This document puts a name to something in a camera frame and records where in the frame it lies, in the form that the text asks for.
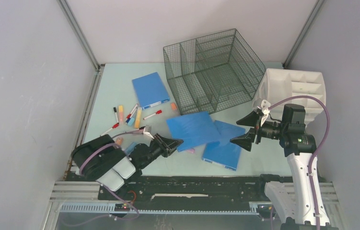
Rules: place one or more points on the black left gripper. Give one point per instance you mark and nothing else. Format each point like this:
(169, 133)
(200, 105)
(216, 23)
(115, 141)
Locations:
(166, 144)

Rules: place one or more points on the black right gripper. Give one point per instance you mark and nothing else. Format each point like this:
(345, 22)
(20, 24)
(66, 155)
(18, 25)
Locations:
(251, 120)

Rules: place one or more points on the blue folder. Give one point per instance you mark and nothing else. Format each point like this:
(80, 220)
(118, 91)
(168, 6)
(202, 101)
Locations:
(193, 129)
(150, 90)
(223, 152)

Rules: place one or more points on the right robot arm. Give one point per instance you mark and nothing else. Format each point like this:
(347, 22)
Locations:
(306, 210)

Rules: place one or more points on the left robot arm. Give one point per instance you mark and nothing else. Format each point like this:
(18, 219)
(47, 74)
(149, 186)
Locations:
(104, 161)

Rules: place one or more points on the red cap marker right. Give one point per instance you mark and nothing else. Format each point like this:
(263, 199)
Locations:
(149, 116)

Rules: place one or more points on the red cap marker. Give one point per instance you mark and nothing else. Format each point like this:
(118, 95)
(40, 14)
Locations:
(149, 116)
(110, 129)

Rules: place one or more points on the light blue highlighter lower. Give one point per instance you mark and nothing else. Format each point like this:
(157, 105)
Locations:
(130, 148)

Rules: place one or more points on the orange highlighter lower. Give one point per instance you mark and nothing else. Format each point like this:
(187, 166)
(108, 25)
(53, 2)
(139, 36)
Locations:
(119, 141)

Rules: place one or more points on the white plastic drawer organizer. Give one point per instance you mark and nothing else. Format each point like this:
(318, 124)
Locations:
(279, 84)

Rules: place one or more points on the red cap marker lower left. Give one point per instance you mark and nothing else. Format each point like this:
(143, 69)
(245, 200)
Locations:
(110, 129)

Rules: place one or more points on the orange highlighter with yellow cap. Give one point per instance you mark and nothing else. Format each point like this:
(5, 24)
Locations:
(121, 114)

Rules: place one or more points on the black cap whiteboard marker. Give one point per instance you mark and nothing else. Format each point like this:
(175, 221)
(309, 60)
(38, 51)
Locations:
(116, 114)

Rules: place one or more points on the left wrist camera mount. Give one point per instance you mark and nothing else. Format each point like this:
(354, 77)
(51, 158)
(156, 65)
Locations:
(146, 131)

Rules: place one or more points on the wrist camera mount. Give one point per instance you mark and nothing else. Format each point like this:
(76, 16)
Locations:
(261, 107)
(146, 131)

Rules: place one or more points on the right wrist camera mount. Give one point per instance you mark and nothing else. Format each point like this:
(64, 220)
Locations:
(261, 107)

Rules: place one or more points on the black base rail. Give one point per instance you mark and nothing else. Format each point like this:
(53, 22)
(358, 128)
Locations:
(198, 193)

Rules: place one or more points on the green wire mesh organizer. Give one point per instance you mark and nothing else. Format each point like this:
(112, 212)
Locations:
(212, 73)

